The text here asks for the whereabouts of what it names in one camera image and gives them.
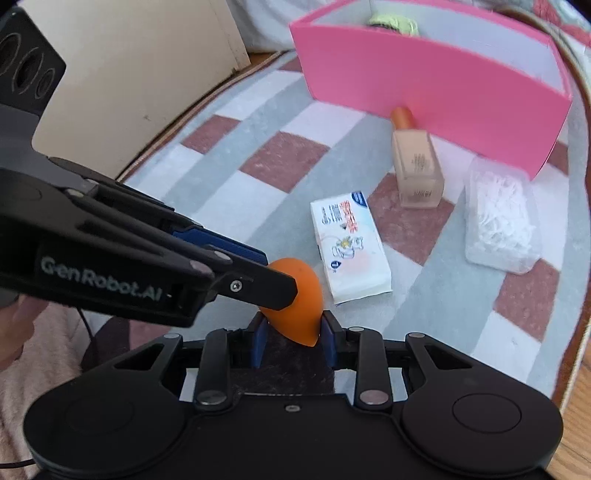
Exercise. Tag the green yarn ball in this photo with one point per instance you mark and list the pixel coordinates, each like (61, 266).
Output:
(392, 22)

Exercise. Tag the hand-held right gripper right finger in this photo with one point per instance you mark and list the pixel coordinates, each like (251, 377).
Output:
(329, 339)

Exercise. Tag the orange makeup sponge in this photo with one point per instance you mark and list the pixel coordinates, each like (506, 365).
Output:
(300, 300)

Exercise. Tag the clear plastic floss pick box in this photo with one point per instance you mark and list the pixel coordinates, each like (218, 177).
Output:
(501, 221)

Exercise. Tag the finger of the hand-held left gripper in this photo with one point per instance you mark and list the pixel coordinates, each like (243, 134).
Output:
(258, 286)
(217, 242)

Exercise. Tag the person's left hand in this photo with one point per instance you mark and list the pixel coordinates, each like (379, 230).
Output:
(14, 327)

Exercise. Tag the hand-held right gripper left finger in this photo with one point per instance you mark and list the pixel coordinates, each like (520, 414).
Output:
(259, 344)

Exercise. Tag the pink cardboard box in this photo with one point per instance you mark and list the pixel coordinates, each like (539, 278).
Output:
(415, 78)

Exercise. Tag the beige foundation bottle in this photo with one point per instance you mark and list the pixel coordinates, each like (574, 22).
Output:
(418, 170)

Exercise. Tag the white tissue pack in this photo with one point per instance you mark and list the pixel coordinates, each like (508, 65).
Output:
(351, 249)

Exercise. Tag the white bed skirt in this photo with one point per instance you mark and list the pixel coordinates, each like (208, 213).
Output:
(268, 23)

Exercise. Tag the pink fleece clothing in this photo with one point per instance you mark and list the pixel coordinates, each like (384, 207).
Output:
(46, 369)

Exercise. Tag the cream cabinet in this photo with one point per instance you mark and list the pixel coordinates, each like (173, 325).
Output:
(138, 69)

